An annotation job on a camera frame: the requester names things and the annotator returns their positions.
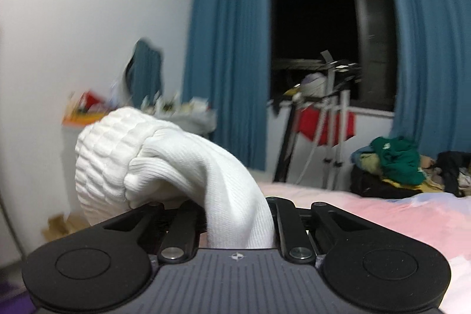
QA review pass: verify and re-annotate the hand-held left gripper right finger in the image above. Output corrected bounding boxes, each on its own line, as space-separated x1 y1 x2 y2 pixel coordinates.
265 196 369 262

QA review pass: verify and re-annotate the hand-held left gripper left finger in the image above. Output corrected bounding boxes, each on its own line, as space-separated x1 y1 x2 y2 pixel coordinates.
93 201 205 262

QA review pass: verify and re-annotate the white knit sweater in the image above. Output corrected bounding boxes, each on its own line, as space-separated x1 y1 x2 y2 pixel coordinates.
74 107 275 250

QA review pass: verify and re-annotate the dark bag under clothes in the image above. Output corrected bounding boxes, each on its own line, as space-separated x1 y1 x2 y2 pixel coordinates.
349 165 424 199

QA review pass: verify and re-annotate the metal clothes drying rack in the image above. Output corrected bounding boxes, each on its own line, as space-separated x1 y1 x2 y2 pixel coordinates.
270 51 363 190

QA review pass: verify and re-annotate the red cloth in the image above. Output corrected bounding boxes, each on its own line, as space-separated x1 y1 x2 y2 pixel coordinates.
295 107 357 146

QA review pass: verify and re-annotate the brown cardboard box on floor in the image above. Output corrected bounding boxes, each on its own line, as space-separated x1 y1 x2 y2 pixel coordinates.
42 214 92 242

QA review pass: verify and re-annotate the green garment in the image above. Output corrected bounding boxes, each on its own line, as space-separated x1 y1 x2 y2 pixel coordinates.
369 136 426 186

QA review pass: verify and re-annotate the orange red box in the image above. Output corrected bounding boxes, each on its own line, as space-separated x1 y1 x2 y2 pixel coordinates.
62 90 113 126

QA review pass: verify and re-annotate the blue curtain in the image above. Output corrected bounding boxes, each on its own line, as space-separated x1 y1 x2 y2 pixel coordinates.
182 0 272 172
386 0 471 161

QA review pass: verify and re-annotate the black garment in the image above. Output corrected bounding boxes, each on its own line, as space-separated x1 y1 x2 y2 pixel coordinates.
435 151 471 197

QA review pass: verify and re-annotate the dark window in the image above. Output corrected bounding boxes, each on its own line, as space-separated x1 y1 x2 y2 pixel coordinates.
270 0 399 113

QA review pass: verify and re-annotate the blue cloth on wall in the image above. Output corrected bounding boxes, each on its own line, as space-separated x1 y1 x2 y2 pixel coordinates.
124 39 165 109

